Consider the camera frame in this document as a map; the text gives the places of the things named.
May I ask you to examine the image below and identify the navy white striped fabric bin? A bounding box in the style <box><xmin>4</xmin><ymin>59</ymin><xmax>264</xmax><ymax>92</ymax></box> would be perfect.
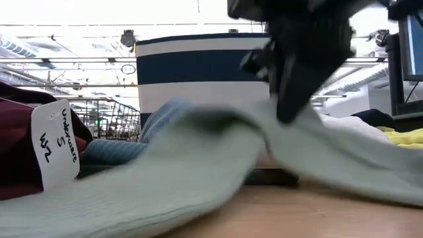
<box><xmin>135</xmin><ymin>32</ymin><xmax>272</xmax><ymax>134</ymax></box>

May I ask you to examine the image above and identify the wire mesh basket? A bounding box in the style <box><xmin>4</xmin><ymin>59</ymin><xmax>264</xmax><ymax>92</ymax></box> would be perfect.
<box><xmin>67</xmin><ymin>98</ymin><xmax>142</xmax><ymax>143</ymax></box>

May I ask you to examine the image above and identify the computer monitor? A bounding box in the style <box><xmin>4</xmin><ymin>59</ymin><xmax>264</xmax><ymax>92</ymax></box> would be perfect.
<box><xmin>397</xmin><ymin>13</ymin><xmax>423</xmax><ymax>83</ymax></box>

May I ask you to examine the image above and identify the blue ribbed cloth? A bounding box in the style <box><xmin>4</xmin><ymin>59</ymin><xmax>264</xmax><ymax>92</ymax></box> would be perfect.
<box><xmin>80</xmin><ymin>98</ymin><xmax>194</xmax><ymax>167</ymax></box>

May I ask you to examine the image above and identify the yellow cloth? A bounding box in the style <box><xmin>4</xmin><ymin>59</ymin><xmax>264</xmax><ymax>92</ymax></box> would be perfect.
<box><xmin>375</xmin><ymin>126</ymin><xmax>423</xmax><ymax>151</ymax></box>

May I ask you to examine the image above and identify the handwritten white paper tag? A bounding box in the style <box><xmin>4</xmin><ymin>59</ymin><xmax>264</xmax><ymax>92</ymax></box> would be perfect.
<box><xmin>30</xmin><ymin>99</ymin><xmax>81</xmax><ymax>192</ymax></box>

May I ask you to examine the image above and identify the grey flat tray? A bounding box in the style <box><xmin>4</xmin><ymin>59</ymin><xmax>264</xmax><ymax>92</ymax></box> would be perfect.
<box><xmin>243</xmin><ymin>167</ymin><xmax>300</xmax><ymax>186</ymax></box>

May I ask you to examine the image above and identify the pale green cloth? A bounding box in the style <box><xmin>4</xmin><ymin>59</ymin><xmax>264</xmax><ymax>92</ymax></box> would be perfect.
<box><xmin>0</xmin><ymin>98</ymin><xmax>423</xmax><ymax>238</ymax></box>

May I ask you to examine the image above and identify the maroon cloth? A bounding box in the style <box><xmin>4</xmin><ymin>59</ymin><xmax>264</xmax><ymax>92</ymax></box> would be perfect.
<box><xmin>0</xmin><ymin>81</ymin><xmax>94</xmax><ymax>202</ymax></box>

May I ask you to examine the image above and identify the black monitor stand pole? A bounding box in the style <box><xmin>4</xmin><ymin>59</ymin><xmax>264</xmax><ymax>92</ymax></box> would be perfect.
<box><xmin>384</xmin><ymin>32</ymin><xmax>406</xmax><ymax>117</ymax></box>

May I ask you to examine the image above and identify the white textured cloth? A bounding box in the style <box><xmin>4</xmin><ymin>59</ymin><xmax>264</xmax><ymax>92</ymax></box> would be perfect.
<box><xmin>319</xmin><ymin>114</ymin><xmax>395</xmax><ymax>145</ymax></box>

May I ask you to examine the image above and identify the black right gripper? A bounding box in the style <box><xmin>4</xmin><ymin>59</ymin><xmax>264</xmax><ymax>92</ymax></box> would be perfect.
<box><xmin>240</xmin><ymin>15</ymin><xmax>357</xmax><ymax>125</ymax></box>

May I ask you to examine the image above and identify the navy blue cloth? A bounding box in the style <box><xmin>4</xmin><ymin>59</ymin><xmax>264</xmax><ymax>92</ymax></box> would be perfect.
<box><xmin>350</xmin><ymin>108</ymin><xmax>397</xmax><ymax>128</ymax></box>

